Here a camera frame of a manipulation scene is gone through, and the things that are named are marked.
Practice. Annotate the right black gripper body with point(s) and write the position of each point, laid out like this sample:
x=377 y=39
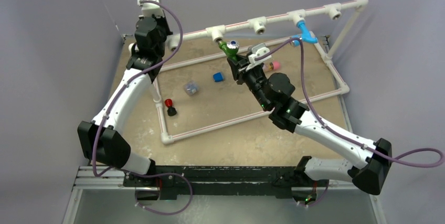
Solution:
x=254 y=80

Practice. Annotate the green water faucet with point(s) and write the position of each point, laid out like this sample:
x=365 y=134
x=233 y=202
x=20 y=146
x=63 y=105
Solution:
x=230 y=48

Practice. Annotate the white PVC pipe frame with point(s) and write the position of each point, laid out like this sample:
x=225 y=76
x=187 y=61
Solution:
x=258 y=25

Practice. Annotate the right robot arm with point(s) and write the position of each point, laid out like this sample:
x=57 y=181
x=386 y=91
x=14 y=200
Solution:
x=359 y=164

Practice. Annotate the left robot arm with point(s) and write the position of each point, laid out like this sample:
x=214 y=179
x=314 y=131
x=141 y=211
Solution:
x=101 y=138

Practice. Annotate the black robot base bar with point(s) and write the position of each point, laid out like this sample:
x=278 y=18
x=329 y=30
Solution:
x=281 y=182

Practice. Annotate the blue water faucet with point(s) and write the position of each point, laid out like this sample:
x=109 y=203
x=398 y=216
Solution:
x=305 y=35

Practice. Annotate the pink capped small bottle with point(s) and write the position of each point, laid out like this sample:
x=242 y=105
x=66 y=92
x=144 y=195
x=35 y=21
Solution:
x=271 y=66

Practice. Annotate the blue cube block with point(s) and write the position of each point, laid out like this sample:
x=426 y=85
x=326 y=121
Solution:
x=218 y=77

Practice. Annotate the red and black knob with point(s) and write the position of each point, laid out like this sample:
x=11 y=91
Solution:
x=171 y=111

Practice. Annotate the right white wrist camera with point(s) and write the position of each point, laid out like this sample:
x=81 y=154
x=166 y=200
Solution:
x=257 y=55

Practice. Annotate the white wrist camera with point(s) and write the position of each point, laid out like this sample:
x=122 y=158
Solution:
x=150 y=9
x=257 y=55

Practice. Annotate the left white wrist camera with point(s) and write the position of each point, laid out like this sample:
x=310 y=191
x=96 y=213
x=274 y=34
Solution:
x=150 y=9

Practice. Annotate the aluminium table frame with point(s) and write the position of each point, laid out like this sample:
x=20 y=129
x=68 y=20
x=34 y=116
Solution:
x=255 y=142

